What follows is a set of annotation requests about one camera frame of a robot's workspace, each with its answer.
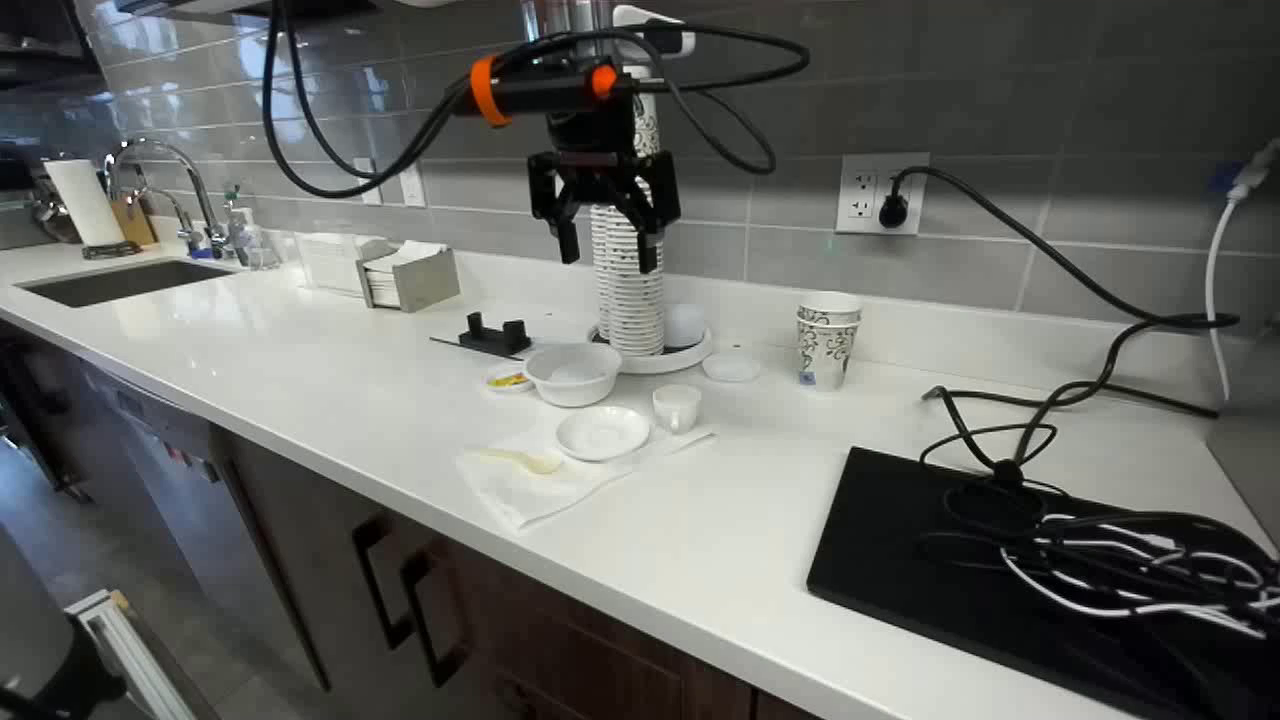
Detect dark sink basin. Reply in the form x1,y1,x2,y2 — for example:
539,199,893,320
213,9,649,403
17,254,237,313

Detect tall paper cup stack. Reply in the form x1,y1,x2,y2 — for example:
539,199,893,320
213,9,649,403
585,89,671,361

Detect black power plug cable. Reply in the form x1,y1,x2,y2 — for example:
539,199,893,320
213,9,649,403
877,163,1242,493

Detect small white saucer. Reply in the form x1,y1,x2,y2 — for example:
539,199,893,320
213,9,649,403
551,403,655,468

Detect yellowish plastic spoon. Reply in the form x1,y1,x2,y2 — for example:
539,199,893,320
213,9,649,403
475,445,570,482

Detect patterned paper cup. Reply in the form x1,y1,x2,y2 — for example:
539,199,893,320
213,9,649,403
791,286,869,397

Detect white board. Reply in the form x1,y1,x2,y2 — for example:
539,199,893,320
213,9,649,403
41,154,126,251

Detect dark wood cabinet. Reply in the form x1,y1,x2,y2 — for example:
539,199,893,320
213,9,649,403
215,424,820,720

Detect white cable on tray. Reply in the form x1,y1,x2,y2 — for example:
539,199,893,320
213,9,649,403
996,512,1271,632

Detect black induction cooktop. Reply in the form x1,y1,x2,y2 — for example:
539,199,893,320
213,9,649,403
804,445,1280,720

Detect black holder block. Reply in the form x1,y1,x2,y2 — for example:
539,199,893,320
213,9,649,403
454,308,535,361

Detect brown bottle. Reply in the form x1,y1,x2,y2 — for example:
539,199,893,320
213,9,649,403
107,186,165,251

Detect grey tissue box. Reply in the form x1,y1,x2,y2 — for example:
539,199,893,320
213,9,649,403
355,237,462,317

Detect clear soap bottle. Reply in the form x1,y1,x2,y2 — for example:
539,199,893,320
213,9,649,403
221,181,274,273

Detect chrome faucet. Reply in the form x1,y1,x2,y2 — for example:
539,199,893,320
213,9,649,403
99,137,229,261

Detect white wall outlet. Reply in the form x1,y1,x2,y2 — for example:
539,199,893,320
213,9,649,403
832,149,931,240

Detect black cable bundle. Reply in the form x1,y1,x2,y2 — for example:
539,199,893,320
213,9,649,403
931,470,1280,647

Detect black cabinet handle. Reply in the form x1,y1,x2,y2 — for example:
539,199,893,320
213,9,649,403
394,547,475,692
348,512,420,657

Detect small white cup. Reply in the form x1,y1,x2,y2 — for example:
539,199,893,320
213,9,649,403
649,381,706,436

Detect white metal frame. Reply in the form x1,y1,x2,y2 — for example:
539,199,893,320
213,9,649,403
63,586,200,720

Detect white paper napkin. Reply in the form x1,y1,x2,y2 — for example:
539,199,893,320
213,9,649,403
452,421,719,532

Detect white wall cable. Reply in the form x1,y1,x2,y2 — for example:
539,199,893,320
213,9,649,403
1201,132,1280,403

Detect white box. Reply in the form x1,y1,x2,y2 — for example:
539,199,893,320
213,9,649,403
292,226,391,297

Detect white bowl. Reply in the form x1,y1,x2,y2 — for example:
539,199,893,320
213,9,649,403
521,341,627,413

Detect dark range hood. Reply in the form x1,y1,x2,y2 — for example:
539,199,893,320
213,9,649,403
0,0,103,96

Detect black wrist camera orange bands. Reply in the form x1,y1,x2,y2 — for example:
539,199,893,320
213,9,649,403
462,50,630,132

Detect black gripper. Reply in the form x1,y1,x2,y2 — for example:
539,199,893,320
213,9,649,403
524,149,685,279

